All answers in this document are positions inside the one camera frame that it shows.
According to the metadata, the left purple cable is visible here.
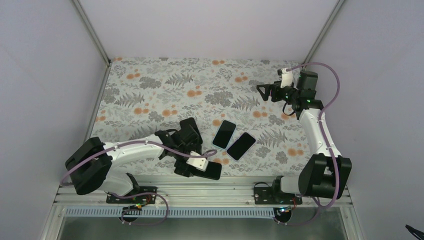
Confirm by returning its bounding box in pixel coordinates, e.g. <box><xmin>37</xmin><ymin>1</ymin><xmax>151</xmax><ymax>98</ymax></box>
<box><xmin>60</xmin><ymin>140</ymin><xmax>218</xmax><ymax>187</ymax></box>

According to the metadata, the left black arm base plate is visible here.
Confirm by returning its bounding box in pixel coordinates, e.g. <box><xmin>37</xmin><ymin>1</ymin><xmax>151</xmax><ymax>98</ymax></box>
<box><xmin>105</xmin><ymin>186</ymin><xmax>158</xmax><ymax>205</ymax></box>

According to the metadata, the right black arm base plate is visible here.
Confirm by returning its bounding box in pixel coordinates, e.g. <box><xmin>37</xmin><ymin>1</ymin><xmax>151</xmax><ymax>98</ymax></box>
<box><xmin>253</xmin><ymin>182</ymin><xmax>303</xmax><ymax>205</ymax></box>

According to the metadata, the slotted grey cable duct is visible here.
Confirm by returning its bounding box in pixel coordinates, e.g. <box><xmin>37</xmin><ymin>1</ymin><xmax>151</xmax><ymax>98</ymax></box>
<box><xmin>64</xmin><ymin>206</ymin><xmax>275</xmax><ymax>219</ymax></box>

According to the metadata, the smartphone in clear case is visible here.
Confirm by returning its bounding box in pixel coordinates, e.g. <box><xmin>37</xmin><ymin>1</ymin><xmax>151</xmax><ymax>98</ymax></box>
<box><xmin>226</xmin><ymin>132</ymin><xmax>256</xmax><ymax>161</ymax></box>

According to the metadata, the aluminium frame post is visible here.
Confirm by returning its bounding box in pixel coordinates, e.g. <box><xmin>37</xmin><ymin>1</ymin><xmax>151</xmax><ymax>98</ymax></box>
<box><xmin>302</xmin><ymin>0</ymin><xmax>346</xmax><ymax>64</ymax></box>
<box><xmin>70</xmin><ymin>0</ymin><xmax>111</xmax><ymax>66</ymax></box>

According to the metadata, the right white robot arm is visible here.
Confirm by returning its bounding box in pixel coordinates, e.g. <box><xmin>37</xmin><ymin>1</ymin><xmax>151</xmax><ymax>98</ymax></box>
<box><xmin>256</xmin><ymin>68</ymin><xmax>352</xmax><ymax>204</ymax></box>

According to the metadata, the left aluminium frame post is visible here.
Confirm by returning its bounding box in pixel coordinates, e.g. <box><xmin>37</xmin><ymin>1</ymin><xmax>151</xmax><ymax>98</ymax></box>
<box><xmin>70</xmin><ymin>0</ymin><xmax>111</xmax><ymax>66</ymax></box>

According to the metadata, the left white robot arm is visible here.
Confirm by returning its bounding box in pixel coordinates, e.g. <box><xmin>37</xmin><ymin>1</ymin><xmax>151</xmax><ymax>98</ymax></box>
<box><xmin>65</xmin><ymin>118</ymin><xmax>208</xmax><ymax>203</ymax></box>

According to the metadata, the floral patterned table mat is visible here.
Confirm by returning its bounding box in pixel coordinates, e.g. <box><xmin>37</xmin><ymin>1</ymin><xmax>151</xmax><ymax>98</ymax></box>
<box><xmin>91</xmin><ymin>57</ymin><xmax>311</xmax><ymax>177</ymax></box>

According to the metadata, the black smartphone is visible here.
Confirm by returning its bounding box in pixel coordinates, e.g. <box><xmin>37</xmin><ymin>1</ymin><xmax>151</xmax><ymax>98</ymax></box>
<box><xmin>192</xmin><ymin>161</ymin><xmax>222</xmax><ymax>181</ymax></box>

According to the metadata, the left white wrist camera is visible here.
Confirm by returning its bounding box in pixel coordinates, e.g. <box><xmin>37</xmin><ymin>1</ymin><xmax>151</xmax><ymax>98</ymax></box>
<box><xmin>186</xmin><ymin>151</ymin><xmax>209</xmax><ymax>172</ymax></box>

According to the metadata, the aluminium mounting rail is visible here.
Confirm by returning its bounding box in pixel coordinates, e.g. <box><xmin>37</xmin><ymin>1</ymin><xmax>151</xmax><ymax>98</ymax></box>
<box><xmin>53</xmin><ymin>175</ymin><xmax>353</xmax><ymax>207</ymax></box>

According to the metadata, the right aluminium frame post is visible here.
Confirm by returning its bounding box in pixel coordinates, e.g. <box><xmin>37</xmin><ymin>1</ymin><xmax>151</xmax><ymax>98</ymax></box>
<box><xmin>302</xmin><ymin>0</ymin><xmax>346</xmax><ymax>64</ymax></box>

